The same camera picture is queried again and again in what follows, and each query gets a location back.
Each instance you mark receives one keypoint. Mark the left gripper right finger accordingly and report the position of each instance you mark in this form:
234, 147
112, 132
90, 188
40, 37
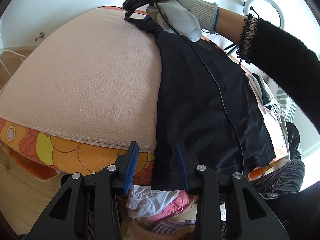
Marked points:
247, 214

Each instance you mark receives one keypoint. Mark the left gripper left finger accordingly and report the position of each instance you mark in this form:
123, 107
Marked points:
87, 204

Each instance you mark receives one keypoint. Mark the black shirt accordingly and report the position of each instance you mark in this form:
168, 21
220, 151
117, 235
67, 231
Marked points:
204, 101

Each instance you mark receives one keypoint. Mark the right forearm black sleeve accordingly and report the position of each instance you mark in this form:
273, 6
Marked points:
283, 57

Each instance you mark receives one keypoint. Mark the pile of mixed clothes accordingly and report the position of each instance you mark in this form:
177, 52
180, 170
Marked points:
160, 214

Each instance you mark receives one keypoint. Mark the stack of folded clothes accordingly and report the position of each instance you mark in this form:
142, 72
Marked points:
273, 115

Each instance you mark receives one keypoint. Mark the right hand white glove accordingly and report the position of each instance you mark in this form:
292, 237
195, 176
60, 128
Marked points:
188, 17

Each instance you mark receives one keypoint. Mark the orange floral bed sheet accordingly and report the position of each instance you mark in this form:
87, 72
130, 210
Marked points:
44, 155

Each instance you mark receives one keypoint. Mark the grey striped cloth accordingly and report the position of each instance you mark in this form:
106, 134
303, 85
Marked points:
289, 178

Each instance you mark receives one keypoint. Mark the white ring light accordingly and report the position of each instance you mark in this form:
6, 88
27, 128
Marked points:
267, 9

